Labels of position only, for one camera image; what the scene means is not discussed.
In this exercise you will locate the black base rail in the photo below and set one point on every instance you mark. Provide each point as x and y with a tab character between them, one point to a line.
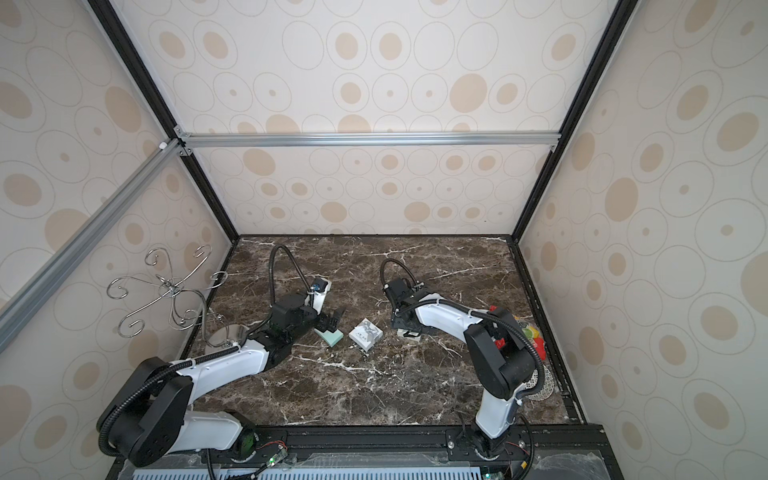
405	451

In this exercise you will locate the white gift box grey bow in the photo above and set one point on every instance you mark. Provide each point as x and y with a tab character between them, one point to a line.
365	335

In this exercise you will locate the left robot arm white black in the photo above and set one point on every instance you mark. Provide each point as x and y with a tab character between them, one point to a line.
151	414

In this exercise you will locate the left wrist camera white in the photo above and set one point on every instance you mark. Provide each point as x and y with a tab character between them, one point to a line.
319	289

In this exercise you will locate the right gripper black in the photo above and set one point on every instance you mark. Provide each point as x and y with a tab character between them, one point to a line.
405	327

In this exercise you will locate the red snack bag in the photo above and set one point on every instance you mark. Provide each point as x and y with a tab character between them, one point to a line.
529	329

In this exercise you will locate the horizontal aluminium rail back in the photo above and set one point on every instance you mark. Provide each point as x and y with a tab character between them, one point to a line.
376	139

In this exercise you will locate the diagonal aluminium rail left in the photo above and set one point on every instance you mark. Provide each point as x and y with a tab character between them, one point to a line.
36	292

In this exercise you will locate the white lift-off box lid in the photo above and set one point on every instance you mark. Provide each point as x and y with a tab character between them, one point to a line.
409	335

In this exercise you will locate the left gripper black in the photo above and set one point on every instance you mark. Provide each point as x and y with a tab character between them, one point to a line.
326	324

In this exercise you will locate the mint green box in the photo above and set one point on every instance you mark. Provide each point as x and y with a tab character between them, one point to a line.
330	338

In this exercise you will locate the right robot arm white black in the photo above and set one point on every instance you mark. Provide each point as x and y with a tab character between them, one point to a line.
505	361

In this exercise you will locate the silver wire jewelry stand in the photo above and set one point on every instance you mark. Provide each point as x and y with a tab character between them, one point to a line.
189	306

